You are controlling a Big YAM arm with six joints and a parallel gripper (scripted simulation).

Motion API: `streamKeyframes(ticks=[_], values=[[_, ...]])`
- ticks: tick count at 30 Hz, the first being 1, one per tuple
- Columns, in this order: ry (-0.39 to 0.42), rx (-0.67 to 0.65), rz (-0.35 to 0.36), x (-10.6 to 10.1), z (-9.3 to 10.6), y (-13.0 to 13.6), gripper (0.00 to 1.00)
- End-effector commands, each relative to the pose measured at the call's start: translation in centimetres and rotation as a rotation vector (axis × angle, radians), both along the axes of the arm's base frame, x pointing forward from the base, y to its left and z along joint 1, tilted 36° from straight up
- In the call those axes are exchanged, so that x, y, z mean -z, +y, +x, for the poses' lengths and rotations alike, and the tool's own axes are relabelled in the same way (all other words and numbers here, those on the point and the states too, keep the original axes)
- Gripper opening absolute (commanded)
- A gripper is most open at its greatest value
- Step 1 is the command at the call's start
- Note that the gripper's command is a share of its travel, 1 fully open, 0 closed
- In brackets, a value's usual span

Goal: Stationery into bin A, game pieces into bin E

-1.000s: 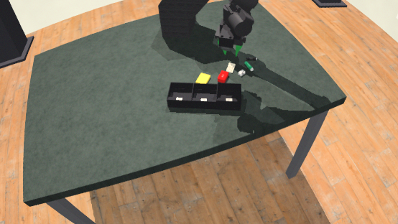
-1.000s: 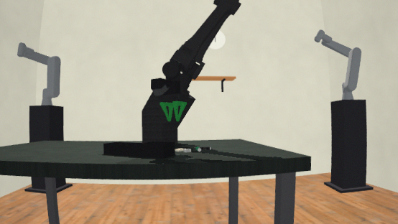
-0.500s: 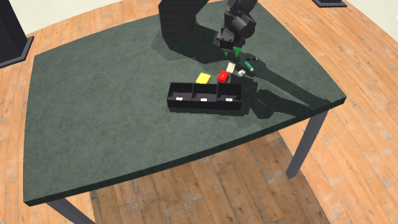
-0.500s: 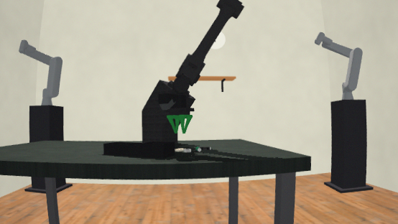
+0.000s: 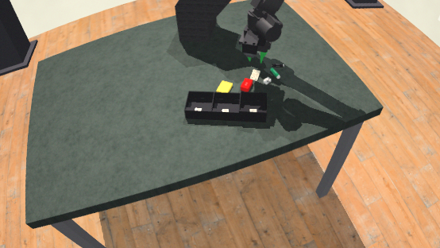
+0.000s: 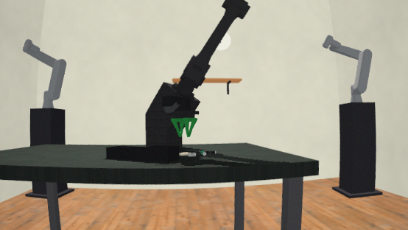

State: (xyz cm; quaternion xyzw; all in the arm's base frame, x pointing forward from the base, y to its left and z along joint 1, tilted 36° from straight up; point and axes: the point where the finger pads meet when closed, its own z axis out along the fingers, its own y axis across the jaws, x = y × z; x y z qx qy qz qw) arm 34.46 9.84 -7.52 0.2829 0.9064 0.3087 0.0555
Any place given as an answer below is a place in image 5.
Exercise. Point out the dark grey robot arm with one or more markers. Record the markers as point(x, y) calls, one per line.
point(265, 22)

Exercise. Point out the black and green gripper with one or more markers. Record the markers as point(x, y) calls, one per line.
point(262, 49)

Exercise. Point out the red 9v battery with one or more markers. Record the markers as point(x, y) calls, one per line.
point(246, 85)

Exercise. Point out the white domino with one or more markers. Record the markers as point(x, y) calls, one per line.
point(255, 75)

